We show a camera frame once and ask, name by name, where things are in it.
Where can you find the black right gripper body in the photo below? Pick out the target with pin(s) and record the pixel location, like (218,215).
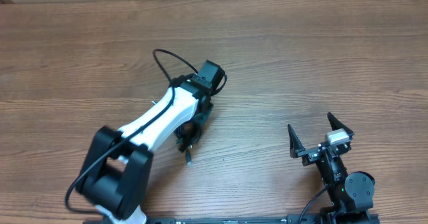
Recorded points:
(311,156)

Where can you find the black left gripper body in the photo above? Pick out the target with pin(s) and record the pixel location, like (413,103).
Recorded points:
(202,116)

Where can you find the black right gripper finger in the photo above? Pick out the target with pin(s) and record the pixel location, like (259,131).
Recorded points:
(336,125)
(296,147)

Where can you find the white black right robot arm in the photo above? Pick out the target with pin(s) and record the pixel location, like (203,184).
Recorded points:
(345,198)

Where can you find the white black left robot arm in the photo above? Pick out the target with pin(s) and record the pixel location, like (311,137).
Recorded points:
(115,172)

